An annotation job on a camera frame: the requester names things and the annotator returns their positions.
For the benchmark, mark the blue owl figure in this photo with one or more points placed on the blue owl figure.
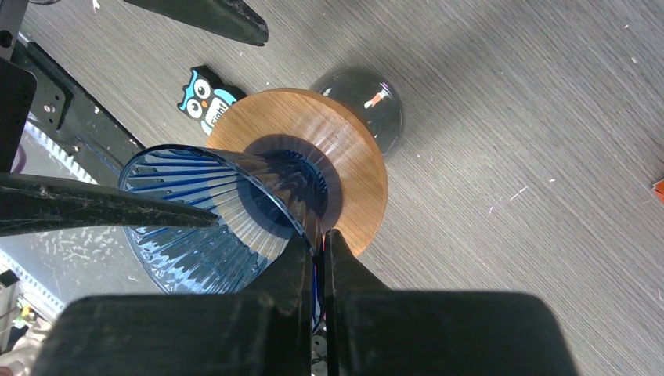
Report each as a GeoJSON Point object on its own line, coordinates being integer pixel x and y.
{"type": "Point", "coordinates": [206, 97]}

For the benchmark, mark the orange coffee filter box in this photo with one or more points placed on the orange coffee filter box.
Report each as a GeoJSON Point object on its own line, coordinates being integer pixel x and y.
{"type": "Point", "coordinates": [658, 190]}

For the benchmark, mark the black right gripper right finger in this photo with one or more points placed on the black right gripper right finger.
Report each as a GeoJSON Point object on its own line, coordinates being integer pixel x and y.
{"type": "Point", "coordinates": [375, 330]}

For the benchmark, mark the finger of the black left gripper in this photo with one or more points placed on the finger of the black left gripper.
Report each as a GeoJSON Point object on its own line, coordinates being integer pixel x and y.
{"type": "Point", "coordinates": [32, 204]}
{"type": "Point", "coordinates": [232, 19]}

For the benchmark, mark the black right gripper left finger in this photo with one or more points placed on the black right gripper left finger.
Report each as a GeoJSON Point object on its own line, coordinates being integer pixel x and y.
{"type": "Point", "coordinates": [265, 329]}

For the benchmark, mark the blue glass dripper cone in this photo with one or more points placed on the blue glass dripper cone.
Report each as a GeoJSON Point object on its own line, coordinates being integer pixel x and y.
{"type": "Point", "coordinates": [260, 202]}

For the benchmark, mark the smoky glass carafe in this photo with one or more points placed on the smoky glass carafe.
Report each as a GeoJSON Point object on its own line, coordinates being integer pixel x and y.
{"type": "Point", "coordinates": [370, 97]}

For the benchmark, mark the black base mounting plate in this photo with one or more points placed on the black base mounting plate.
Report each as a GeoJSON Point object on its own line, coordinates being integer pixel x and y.
{"type": "Point", "coordinates": [68, 132]}

